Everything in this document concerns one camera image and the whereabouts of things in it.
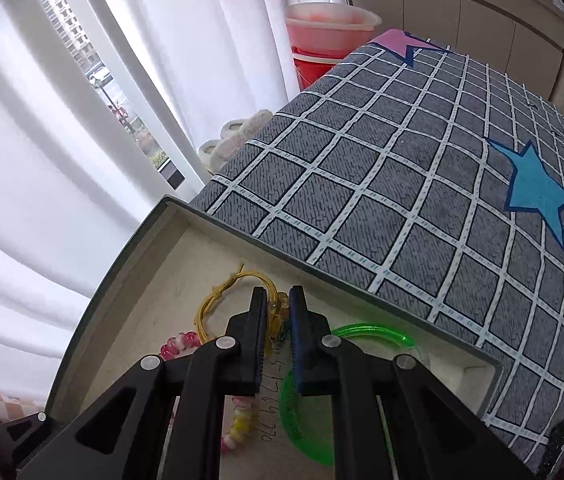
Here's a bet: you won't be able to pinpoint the grey checked tablecloth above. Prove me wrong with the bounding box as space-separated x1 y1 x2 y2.
193 44 564 472

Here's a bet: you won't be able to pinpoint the red plastic bucket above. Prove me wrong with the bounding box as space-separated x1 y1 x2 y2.
292 48 342 90

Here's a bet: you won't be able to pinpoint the white curtain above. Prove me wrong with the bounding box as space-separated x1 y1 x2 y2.
0 0 345 401

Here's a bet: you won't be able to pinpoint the grey beige lined tray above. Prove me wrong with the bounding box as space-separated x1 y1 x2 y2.
43 195 504 480

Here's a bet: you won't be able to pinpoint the white slippers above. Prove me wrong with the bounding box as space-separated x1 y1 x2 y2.
198 110 273 174

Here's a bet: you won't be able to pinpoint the pink yellow bead bracelet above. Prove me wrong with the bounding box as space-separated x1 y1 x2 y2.
158 329 256 453

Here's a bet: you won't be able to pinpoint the beige sideboard cabinet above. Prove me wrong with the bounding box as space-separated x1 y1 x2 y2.
352 0 564 99

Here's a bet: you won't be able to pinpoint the black beaded hair clip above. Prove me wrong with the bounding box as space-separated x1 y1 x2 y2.
536 419 564 479

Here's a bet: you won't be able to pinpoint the yellow cord bracelet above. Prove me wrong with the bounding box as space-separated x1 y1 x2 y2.
194 263 291 348

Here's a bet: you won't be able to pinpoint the blue star sticker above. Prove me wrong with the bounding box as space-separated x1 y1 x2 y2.
487 139 564 252

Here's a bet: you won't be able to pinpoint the pink star sticker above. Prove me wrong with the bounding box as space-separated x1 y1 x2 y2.
369 28 448 68

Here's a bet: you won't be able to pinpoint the green translucent bangle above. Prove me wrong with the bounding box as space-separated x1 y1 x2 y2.
279 323 416 479

